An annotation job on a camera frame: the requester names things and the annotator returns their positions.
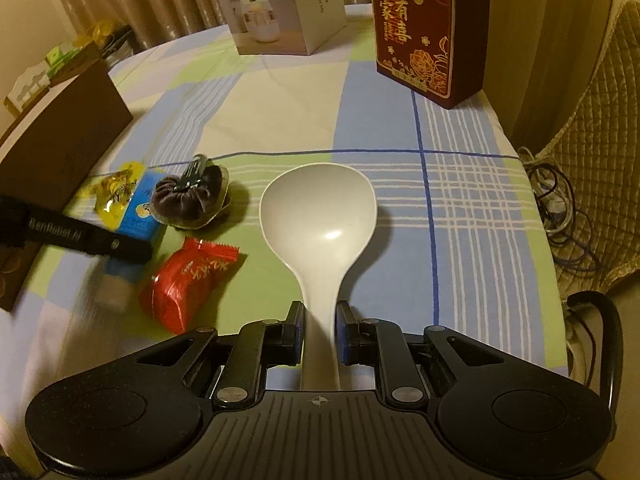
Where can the dark velvet scrunchie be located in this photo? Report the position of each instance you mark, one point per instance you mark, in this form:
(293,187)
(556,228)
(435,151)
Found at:
(187,200)

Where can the dark red gift box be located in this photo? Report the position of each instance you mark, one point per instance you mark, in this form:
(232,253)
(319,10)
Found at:
(425,35)

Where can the white carved chair back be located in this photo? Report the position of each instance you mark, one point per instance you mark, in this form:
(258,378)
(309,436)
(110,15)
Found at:
(27,87)

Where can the green packets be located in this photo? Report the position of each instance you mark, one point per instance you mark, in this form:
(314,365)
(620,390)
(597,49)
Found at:
(61,55)

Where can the quilted beige chair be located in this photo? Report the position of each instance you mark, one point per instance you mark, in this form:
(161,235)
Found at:
(600,135)

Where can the black curved frame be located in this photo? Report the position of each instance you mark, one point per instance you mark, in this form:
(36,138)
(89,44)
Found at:
(612,340)

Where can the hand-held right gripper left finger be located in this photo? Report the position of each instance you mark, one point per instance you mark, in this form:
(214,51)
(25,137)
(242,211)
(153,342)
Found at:
(297,332)

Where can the brown cardboard storage box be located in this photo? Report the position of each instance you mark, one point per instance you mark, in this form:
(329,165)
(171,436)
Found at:
(55,135)

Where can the blue cream tube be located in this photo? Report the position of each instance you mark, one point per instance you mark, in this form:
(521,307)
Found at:
(142,210)

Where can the yellow snack packet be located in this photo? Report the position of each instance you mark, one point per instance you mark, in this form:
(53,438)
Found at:
(115,192)

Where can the red candy packet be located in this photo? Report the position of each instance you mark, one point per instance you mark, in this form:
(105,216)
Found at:
(185,280)

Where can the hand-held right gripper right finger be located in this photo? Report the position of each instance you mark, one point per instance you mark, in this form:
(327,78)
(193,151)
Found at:
(344,334)

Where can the white humidifier box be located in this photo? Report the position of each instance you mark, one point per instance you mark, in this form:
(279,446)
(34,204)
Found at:
(280,10)

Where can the white rice spoon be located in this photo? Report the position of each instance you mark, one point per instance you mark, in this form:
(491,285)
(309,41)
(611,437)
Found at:
(320,210)

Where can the yellow plastic bag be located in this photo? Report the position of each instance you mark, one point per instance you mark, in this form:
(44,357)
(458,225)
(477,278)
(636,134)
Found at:
(97,32)

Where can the mustard yellow curtain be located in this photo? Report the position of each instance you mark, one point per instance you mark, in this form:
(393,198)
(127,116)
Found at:
(545,25)

